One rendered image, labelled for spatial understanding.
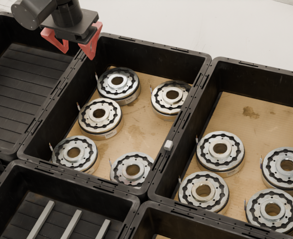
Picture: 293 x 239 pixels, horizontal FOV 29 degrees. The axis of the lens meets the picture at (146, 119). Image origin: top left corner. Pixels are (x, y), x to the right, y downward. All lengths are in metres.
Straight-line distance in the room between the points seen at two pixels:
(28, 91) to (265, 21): 0.72
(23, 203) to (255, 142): 0.52
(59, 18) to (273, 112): 0.54
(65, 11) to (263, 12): 0.84
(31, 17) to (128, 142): 0.43
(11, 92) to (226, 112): 0.55
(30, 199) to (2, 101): 0.32
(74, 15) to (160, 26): 0.69
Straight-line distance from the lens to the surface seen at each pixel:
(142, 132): 1.32
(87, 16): 1.12
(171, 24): 1.76
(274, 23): 1.74
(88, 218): 1.22
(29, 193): 1.29
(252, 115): 1.33
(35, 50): 1.59
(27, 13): 1.01
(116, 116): 1.33
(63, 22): 1.10
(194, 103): 1.23
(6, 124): 1.43
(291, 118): 1.33
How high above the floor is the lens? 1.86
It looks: 50 degrees down
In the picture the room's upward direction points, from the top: 12 degrees counter-clockwise
